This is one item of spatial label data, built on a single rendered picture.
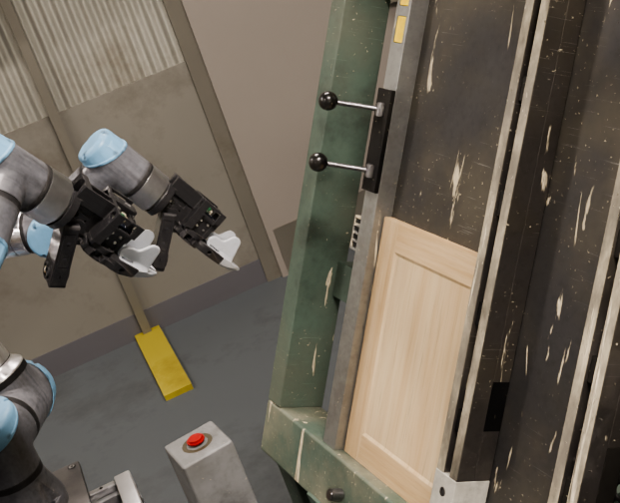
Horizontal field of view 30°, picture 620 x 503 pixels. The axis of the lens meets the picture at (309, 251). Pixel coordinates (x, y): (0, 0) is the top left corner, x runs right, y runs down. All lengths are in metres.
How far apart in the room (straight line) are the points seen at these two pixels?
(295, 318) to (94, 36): 2.65
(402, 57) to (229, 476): 0.95
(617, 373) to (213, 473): 1.06
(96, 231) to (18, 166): 0.16
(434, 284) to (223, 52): 3.03
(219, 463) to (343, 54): 0.90
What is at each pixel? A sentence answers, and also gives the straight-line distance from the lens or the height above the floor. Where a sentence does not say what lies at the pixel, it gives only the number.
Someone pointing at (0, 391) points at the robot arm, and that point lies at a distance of 2.27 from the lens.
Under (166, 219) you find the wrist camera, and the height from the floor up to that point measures 1.50.
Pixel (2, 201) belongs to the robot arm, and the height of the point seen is 1.77.
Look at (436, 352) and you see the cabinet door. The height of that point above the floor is 1.14.
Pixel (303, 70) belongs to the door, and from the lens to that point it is 5.10.
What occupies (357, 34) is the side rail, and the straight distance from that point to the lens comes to 2.43.
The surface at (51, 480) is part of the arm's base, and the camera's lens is 2.26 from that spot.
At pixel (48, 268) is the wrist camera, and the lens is 1.69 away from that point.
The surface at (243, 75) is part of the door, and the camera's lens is 5.03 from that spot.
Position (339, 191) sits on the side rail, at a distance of 2.46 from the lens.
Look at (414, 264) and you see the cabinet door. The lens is 2.14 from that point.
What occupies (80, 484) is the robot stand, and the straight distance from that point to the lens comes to 2.32.
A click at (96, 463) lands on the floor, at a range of 4.50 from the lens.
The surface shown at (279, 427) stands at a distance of 2.54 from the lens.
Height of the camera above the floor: 2.18
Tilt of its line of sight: 23 degrees down
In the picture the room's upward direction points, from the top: 19 degrees counter-clockwise
